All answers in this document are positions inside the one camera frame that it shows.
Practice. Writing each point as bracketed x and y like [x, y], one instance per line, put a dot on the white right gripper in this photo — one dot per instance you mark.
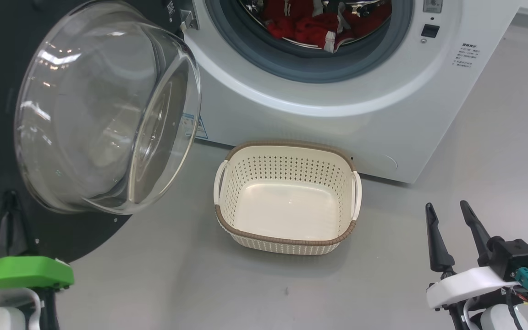
[465, 284]

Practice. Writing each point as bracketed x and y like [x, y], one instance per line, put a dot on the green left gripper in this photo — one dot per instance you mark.
[21, 270]

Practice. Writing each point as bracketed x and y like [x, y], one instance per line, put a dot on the white front-load washing machine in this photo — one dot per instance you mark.
[337, 128]

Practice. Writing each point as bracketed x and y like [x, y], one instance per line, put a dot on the cream basket with brown rim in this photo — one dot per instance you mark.
[287, 211]

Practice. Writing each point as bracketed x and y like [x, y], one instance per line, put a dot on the black door lock socket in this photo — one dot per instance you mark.
[430, 30]

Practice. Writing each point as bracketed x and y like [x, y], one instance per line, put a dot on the black text label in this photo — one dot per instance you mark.
[465, 55]

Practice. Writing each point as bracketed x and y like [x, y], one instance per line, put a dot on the blue energy label sticker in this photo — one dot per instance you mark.
[200, 128]

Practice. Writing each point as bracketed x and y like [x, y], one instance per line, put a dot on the grey warning sticker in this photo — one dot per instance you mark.
[432, 4]

